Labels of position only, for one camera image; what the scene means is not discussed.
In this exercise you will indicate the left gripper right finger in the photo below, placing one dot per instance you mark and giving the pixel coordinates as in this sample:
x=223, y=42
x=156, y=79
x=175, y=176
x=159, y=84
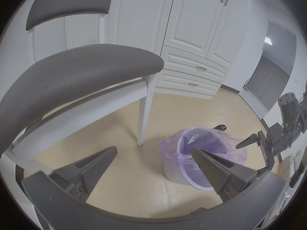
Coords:
x=220, y=174

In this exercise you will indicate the black plastic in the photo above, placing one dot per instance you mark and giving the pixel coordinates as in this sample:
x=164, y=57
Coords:
x=220, y=127

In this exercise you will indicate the purple plastic bag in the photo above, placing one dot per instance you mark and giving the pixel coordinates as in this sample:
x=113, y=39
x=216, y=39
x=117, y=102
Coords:
x=175, y=150

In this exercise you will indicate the white wardrobe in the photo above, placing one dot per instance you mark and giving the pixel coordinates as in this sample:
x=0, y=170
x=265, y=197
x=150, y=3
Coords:
x=191, y=20

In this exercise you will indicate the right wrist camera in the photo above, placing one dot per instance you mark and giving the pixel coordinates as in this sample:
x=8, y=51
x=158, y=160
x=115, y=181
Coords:
x=274, y=133

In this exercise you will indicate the white chair grey cushions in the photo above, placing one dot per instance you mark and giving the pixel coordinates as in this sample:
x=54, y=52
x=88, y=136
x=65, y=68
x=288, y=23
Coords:
x=72, y=80

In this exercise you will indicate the square ceiling light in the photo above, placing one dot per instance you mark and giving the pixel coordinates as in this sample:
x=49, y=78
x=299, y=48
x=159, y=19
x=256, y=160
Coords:
x=268, y=41

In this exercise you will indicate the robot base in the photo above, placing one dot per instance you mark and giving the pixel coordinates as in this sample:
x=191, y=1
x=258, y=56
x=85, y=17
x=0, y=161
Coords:
x=286, y=176

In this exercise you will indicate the white trash bin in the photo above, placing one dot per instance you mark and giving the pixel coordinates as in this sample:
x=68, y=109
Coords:
x=172, y=174

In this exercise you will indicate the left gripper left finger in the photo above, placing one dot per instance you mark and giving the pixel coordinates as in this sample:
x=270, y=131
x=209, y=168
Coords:
x=96, y=166

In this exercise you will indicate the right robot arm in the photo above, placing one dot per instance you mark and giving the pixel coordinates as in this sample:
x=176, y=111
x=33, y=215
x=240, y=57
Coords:
x=289, y=109

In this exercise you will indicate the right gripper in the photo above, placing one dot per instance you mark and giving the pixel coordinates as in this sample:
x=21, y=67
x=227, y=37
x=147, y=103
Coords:
x=266, y=152

